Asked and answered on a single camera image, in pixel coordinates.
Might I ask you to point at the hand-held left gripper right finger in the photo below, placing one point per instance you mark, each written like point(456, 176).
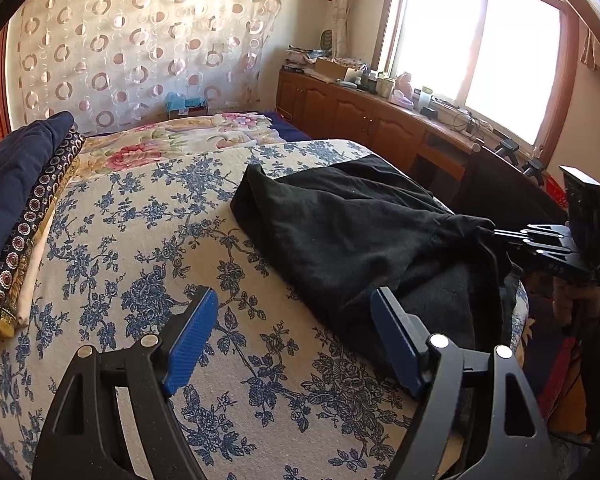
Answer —
point(395, 340)

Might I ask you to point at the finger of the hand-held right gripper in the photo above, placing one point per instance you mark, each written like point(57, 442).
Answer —
point(545, 251)
point(535, 234)

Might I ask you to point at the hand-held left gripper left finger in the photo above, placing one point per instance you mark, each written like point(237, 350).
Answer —
point(192, 340)

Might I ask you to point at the black t-shirt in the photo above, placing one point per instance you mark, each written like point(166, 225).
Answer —
point(355, 240)

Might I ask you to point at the person's right hand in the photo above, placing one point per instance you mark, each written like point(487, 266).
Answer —
point(577, 305)

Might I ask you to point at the dark chair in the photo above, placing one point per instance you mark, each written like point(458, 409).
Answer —
point(505, 185)

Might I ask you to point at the blue floral bedsheet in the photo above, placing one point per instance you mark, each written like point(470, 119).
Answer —
point(130, 240)

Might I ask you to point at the cream folded cloth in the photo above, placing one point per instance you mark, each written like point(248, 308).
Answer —
point(30, 285)

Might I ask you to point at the wooden framed window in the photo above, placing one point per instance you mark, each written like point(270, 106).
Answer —
point(480, 50)

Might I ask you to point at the pink soft toy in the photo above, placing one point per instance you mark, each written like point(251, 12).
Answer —
point(404, 90)

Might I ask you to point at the navy circle-print folded cloth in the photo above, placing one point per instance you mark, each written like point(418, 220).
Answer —
point(30, 220)

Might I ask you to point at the pink floral quilt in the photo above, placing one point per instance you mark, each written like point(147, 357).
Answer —
point(180, 135)

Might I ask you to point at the wooden cabinet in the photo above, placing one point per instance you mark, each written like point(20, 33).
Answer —
point(355, 115)

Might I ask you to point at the dark blue sheet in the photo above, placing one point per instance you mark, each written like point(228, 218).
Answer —
point(290, 130)

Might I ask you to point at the cardboard box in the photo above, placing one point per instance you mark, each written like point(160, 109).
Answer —
point(332, 67)

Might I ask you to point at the floral side curtain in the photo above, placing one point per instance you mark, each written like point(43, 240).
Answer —
point(345, 10)

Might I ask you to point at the sheer circle-pattern curtain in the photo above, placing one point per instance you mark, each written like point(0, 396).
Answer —
point(130, 35)

